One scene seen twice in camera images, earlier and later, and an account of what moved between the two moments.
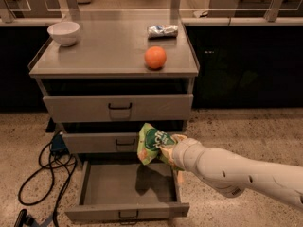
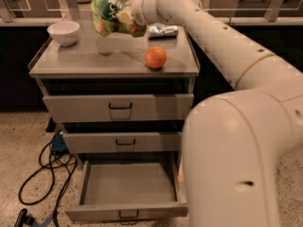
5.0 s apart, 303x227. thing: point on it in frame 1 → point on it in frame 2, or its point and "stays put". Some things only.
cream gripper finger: x=169 y=152 → x=125 y=15
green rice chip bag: x=150 y=140 → x=105 y=20
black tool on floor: x=24 y=218 stays put
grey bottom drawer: x=126 y=191 stays put
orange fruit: x=155 y=57 stays put
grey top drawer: x=115 y=100 stays put
